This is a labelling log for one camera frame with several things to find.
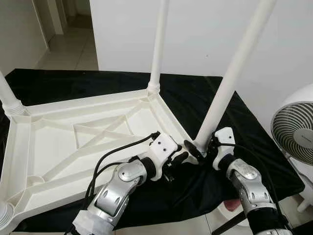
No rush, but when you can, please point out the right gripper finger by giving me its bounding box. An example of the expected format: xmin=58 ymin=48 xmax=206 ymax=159
xmin=183 ymin=140 xmax=205 ymax=165

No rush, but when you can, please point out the white plastic table top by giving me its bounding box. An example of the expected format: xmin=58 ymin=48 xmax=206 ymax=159
xmin=0 ymin=90 xmax=207 ymax=232

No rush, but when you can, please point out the pink plastic object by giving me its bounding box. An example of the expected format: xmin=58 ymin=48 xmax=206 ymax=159
xmin=223 ymin=200 xmax=244 ymax=212

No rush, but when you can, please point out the black table cloth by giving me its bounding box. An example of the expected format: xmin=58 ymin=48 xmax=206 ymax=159
xmin=0 ymin=68 xmax=307 ymax=232

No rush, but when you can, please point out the white standing fan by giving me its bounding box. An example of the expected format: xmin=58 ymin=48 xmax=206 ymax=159
xmin=270 ymin=83 xmax=313 ymax=212

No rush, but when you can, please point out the black floor stand foot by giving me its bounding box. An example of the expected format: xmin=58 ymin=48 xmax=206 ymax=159
xmin=293 ymin=221 xmax=313 ymax=235

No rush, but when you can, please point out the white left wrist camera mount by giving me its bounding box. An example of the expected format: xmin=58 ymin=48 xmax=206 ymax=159
xmin=148 ymin=133 xmax=179 ymax=182

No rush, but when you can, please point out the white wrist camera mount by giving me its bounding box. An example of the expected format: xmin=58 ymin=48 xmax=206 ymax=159
xmin=148 ymin=133 xmax=179 ymax=182
xmin=212 ymin=127 xmax=237 ymax=171

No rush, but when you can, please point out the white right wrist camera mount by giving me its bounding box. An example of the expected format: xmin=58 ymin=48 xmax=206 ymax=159
xmin=212 ymin=127 xmax=237 ymax=171

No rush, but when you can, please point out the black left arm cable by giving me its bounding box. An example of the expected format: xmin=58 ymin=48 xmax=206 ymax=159
xmin=84 ymin=161 xmax=132 ymax=212

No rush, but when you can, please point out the white door frame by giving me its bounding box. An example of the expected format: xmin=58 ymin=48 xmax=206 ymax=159
xmin=32 ymin=0 xmax=65 ymax=36

